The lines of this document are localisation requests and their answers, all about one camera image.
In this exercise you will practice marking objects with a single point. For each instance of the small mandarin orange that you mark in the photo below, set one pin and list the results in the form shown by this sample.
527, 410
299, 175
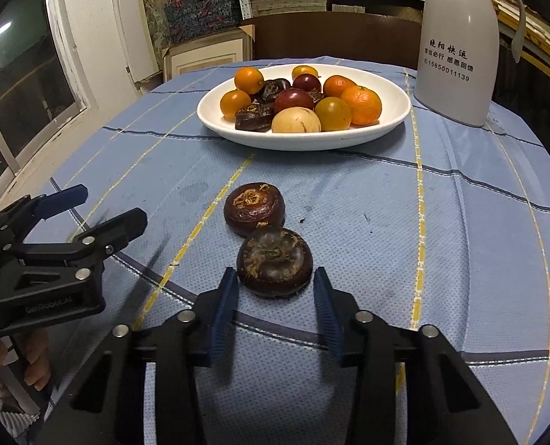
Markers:
335, 85

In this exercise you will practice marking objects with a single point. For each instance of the framed picture in carton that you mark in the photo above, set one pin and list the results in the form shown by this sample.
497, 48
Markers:
228, 46

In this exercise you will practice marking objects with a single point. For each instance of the dark wooden chair back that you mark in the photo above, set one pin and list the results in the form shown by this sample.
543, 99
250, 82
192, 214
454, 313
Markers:
390, 39

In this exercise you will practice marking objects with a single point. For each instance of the dark water chestnut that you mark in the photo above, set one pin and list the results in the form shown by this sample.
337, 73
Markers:
254, 205
271, 89
274, 263
255, 118

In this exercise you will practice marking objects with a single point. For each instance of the red cherry tomato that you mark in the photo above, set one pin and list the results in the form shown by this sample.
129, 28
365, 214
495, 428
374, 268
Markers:
307, 82

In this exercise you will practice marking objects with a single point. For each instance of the grey sleeve forearm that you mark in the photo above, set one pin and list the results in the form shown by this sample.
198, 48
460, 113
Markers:
14, 419

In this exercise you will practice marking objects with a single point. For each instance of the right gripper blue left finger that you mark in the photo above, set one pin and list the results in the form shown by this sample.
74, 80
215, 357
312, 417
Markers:
192, 338

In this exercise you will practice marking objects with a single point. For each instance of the yellow-orange round fruit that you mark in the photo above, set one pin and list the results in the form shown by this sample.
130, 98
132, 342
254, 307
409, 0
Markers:
334, 114

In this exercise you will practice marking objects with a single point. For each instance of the small orange fruit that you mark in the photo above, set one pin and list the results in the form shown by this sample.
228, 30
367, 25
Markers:
232, 102

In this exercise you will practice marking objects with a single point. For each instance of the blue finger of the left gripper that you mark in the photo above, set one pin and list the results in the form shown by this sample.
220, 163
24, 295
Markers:
99, 241
19, 218

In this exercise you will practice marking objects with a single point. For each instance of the dark red plum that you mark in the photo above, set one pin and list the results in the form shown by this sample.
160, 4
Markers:
290, 98

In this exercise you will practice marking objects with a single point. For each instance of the orange round fruit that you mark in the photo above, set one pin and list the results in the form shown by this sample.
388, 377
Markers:
249, 80

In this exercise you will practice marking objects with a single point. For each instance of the blue plaid tablecloth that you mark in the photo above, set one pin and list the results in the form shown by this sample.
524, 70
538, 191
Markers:
433, 223

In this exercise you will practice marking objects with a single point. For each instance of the white thermos jug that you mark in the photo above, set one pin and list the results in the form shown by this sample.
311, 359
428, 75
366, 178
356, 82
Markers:
458, 58

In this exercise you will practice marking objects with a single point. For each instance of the large mandarin orange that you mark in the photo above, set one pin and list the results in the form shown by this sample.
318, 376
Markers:
365, 105

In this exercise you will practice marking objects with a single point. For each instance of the pale yellow round fruit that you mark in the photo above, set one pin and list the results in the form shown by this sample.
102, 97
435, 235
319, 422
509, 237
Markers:
296, 120

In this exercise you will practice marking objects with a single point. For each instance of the person's left hand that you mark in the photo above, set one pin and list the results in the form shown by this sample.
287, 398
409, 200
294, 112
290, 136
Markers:
33, 352

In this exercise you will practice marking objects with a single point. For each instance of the white leaning board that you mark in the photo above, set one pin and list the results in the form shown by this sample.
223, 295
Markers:
136, 43

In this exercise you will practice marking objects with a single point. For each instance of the window with white frame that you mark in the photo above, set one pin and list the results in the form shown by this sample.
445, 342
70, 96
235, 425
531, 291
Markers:
38, 91

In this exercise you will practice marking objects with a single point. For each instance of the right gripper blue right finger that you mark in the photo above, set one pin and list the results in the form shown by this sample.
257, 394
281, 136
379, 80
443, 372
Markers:
358, 338

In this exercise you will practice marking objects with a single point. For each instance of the small orange kumquat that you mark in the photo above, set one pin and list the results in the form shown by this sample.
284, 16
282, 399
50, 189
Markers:
304, 70

